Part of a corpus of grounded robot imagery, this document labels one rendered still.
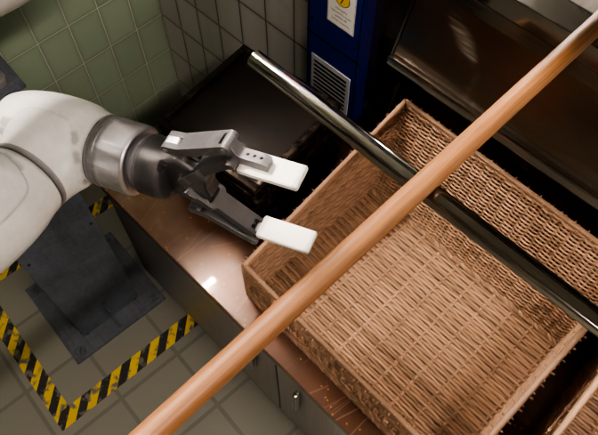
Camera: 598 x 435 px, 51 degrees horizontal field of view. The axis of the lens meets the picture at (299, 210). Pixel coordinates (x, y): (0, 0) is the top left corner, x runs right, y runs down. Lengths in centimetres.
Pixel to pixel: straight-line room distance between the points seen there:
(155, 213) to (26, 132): 76
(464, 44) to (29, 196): 79
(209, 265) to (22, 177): 75
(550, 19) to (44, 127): 74
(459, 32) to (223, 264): 70
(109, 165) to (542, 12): 69
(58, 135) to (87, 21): 121
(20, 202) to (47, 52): 124
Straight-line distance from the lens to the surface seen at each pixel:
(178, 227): 149
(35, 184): 76
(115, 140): 76
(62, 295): 182
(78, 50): 201
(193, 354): 198
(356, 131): 87
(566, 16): 109
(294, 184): 64
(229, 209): 77
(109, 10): 201
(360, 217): 147
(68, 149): 79
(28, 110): 83
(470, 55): 121
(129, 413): 197
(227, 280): 141
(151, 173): 74
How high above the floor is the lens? 186
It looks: 60 degrees down
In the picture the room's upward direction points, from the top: straight up
